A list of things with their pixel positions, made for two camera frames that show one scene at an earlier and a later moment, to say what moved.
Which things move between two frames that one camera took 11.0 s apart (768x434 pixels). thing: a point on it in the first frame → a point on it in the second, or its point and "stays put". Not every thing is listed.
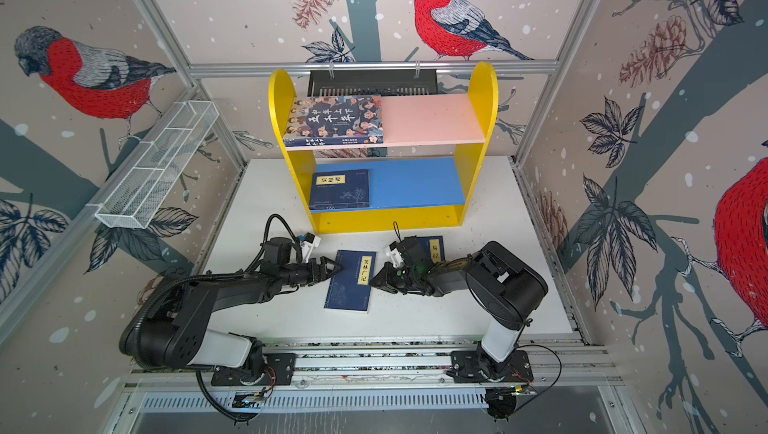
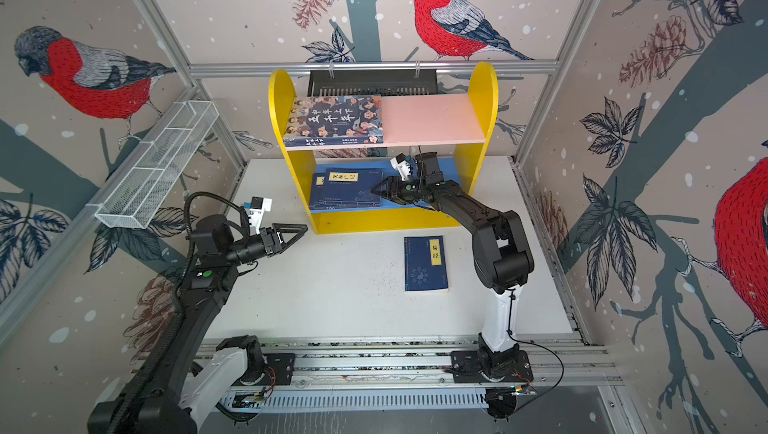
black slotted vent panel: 372,82 stays put
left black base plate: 275,369 stays put
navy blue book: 350,289 → 351,187
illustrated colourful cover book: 334,120 stays put
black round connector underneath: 501,401 stays put
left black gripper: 323,275 → 274,234
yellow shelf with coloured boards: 419,178 stays put
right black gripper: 385,279 → 397,183
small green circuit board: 248,400 stays put
